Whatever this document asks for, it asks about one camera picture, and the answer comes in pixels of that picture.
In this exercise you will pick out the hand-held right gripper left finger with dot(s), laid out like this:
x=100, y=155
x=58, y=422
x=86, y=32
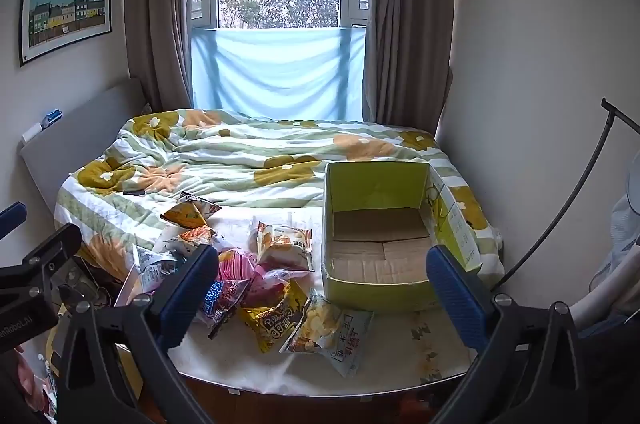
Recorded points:
x=192, y=289

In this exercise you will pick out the small black device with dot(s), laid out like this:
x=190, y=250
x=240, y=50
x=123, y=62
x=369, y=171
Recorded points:
x=133, y=192

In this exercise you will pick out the framed picture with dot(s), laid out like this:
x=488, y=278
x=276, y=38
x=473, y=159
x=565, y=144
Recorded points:
x=67, y=12

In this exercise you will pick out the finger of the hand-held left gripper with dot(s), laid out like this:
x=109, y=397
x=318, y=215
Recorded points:
x=12, y=216
x=52, y=244

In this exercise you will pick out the light blue garment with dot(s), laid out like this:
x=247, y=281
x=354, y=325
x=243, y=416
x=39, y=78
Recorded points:
x=622, y=229

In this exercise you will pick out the floral blanket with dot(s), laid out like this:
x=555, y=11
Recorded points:
x=240, y=154

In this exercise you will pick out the orange and white snack bag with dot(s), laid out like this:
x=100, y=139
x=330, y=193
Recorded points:
x=197, y=236

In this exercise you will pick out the brown curtain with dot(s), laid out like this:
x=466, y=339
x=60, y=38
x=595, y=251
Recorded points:
x=155, y=4
x=410, y=14

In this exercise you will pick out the light blue snack packet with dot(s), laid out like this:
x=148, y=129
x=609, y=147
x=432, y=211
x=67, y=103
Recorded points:
x=155, y=269

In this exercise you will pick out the black curved pole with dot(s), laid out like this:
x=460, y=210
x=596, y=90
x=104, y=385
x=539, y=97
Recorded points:
x=582, y=184

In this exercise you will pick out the orange and white cake packet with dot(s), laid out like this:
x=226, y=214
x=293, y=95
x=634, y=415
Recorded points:
x=282, y=244

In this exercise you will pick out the small white item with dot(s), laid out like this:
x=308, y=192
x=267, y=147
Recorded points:
x=32, y=132

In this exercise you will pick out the white potato chip packet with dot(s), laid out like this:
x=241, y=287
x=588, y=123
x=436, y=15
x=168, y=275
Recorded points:
x=325, y=329

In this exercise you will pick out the grey headboard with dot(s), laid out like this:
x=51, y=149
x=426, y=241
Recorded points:
x=85, y=129

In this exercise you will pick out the yellow snack packet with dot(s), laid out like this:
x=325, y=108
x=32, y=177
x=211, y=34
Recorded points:
x=270, y=321

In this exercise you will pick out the dark purple snack packet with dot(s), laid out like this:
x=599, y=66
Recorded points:
x=230, y=304

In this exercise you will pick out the person's left hand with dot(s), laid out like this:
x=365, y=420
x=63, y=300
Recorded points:
x=30, y=379

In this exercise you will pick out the light blue cloth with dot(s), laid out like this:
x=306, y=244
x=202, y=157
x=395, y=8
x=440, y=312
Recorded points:
x=275, y=69

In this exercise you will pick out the yellow triangular snack bag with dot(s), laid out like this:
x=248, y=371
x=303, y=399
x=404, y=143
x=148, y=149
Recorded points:
x=192, y=214

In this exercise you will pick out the small blue item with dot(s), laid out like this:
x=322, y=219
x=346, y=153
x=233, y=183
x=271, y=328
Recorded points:
x=52, y=117

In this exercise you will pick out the yellow-green cardboard box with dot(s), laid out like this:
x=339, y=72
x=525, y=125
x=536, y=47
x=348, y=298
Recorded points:
x=380, y=254

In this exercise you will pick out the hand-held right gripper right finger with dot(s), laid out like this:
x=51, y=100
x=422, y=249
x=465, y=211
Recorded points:
x=450, y=289

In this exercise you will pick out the magenta pink snack packet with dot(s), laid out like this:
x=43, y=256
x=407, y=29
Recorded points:
x=265, y=286

